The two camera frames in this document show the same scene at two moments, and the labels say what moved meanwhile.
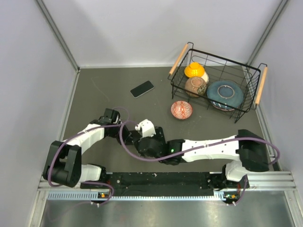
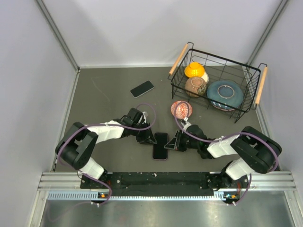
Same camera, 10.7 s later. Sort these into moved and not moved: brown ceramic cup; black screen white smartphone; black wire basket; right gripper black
Moved: right gripper black
Not moved: black screen white smartphone; brown ceramic cup; black wire basket
